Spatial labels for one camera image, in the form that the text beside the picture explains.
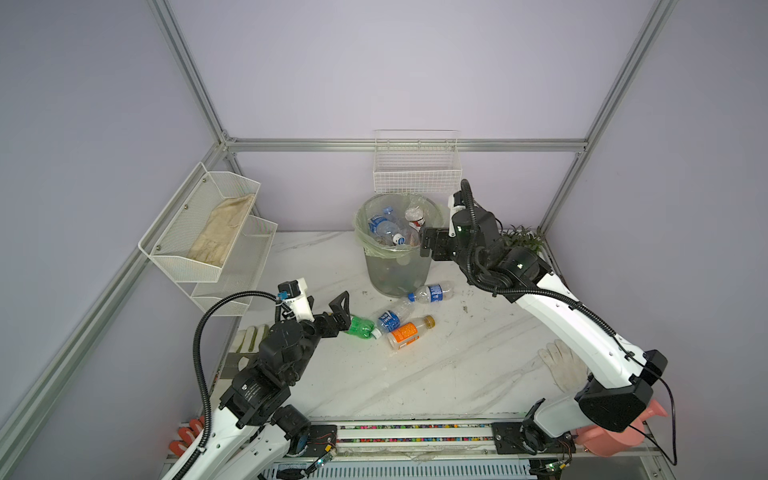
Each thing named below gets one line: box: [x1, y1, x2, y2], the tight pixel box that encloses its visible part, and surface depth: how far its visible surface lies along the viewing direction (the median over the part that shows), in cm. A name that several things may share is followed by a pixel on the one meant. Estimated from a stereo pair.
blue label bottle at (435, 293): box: [407, 283, 454, 304], surface depth 100 cm
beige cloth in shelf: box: [187, 193, 256, 267], surface depth 80 cm
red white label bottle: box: [404, 205, 425, 232], surface depth 94 cm
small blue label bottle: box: [371, 301, 416, 339], surface depth 92 cm
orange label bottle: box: [388, 315, 436, 350], surface depth 89 cm
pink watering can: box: [575, 399, 669, 457], surface depth 69 cm
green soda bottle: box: [345, 316, 382, 339], surface depth 91 cm
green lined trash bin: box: [353, 192, 446, 298], surface depth 95 cm
